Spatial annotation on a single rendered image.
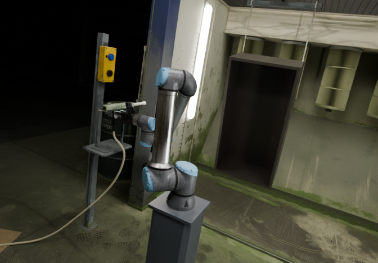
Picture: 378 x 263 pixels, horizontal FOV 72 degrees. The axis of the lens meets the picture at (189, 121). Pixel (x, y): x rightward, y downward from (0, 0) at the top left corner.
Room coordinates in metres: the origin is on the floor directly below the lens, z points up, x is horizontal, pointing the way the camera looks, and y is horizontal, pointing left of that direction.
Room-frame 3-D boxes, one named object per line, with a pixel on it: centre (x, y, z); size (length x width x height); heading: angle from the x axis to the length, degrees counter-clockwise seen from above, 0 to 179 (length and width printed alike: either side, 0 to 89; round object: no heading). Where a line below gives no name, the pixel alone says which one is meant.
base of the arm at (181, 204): (1.53, -0.03, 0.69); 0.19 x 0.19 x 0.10
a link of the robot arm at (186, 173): (1.52, -0.02, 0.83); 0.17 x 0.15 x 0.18; 116
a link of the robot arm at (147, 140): (1.79, 0.27, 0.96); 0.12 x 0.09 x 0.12; 116
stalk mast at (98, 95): (1.98, 0.73, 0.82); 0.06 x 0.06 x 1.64; 66
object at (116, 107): (2.02, 0.51, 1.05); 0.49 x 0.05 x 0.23; 156
